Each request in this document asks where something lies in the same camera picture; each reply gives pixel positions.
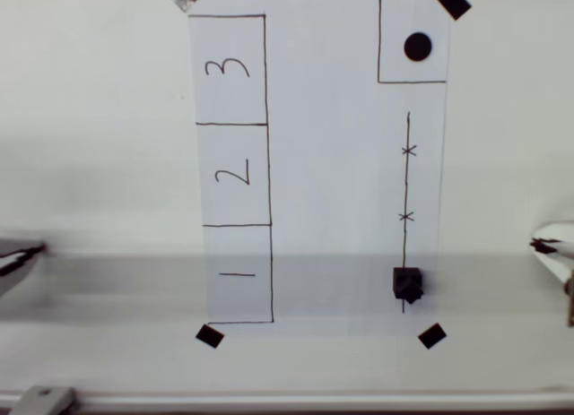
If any black cube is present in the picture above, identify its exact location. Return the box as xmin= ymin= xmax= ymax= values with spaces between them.
xmin=392 ymin=266 xmax=425 ymax=305

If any black tape piece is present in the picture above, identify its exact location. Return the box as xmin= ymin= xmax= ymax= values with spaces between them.
xmin=417 ymin=322 xmax=449 ymax=350
xmin=195 ymin=324 xmax=225 ymax=350
xmin=433 ymin=0 xmax=474 ymax=22

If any black round dot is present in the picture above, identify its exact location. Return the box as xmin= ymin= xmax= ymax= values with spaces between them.
xmin=403 ymin=31 xmax=433 ymax=63

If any white paper sheet with markings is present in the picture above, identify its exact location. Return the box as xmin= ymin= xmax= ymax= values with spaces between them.
xmin=187 ymin=0 xmax=454 ymax=340

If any grey flat object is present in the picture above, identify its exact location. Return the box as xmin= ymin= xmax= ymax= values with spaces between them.
xmin=0 ymin=237 xmax=48 ymax=298

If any grey metal clamp bracket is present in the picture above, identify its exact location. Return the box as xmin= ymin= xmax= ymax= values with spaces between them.
xmin=8 ymin=385 xmax=78 ymax=415

